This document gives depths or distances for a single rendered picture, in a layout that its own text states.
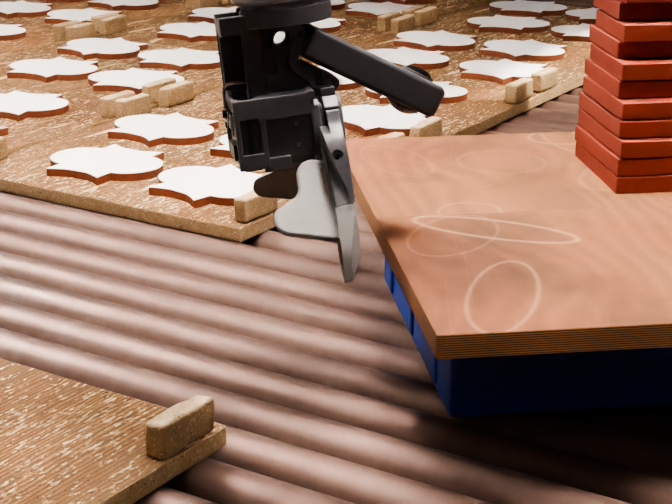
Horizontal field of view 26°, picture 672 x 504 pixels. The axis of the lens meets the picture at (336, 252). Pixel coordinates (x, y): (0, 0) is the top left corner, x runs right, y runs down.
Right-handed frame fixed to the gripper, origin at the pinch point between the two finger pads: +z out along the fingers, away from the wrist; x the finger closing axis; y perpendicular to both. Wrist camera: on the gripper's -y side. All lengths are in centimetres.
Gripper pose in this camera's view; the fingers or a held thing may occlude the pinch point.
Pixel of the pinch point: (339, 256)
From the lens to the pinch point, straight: 113.7
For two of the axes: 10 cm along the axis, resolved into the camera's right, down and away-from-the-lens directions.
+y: -9.8, 1.5, -1.5
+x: 1.9, 2.6, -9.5
